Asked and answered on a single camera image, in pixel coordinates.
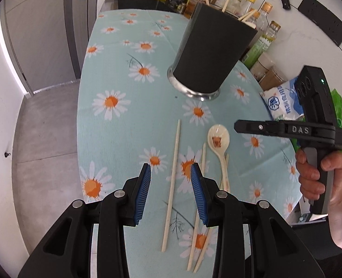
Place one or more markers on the cream spoon brown print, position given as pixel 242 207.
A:
pixel 217 139

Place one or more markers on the jar of brown seasoning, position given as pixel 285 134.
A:
pixel 273 78

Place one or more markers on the daisy print tablecloth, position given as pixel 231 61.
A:
pixel 124 139

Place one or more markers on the person's right forearm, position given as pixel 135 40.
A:
pixel 340 237

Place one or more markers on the black cylindrical utensil holder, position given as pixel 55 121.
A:
pixel 211 52

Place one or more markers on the grey door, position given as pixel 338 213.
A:
pixel 43 34

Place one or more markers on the row of glass condiment bottles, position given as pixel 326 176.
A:
pixel 263 43

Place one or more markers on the jar of white seasoning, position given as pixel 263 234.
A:
pixel 262 63

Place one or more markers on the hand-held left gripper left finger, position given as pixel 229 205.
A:
pixel 142 194

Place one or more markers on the white and blue salt bag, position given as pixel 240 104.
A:
pixel 281 101

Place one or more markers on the steel kitchen sink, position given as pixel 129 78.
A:
pixel 136 4

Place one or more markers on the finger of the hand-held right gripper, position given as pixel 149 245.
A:
pixel 258 127

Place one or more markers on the black wall socket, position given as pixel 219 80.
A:
pixel 323 18

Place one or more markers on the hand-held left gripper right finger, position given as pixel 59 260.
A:
pixel 200 197

